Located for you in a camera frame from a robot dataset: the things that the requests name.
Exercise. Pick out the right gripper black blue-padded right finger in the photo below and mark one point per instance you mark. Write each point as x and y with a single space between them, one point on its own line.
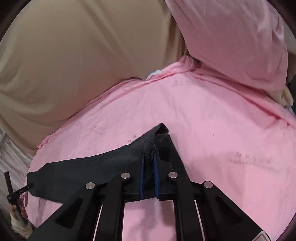
202 211

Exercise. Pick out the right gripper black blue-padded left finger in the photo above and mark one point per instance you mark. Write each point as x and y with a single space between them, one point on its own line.
91 209

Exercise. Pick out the dark grey knit pants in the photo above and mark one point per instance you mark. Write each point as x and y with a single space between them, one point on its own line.
104 169

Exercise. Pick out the cream sleeve forearm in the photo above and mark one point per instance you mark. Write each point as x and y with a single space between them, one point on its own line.
23 231

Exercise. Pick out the person's left hand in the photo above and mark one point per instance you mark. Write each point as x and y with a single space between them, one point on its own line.
12 210

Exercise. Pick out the white satin curtain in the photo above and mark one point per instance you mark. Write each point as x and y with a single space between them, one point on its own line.
17 162

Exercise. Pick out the pink bed sheet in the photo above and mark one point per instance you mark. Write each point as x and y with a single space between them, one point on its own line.
224 132

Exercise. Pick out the beige upholstered headboard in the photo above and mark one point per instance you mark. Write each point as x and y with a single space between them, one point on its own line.
56 56

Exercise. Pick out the pink pillow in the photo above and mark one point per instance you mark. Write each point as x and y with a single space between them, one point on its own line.
243 40

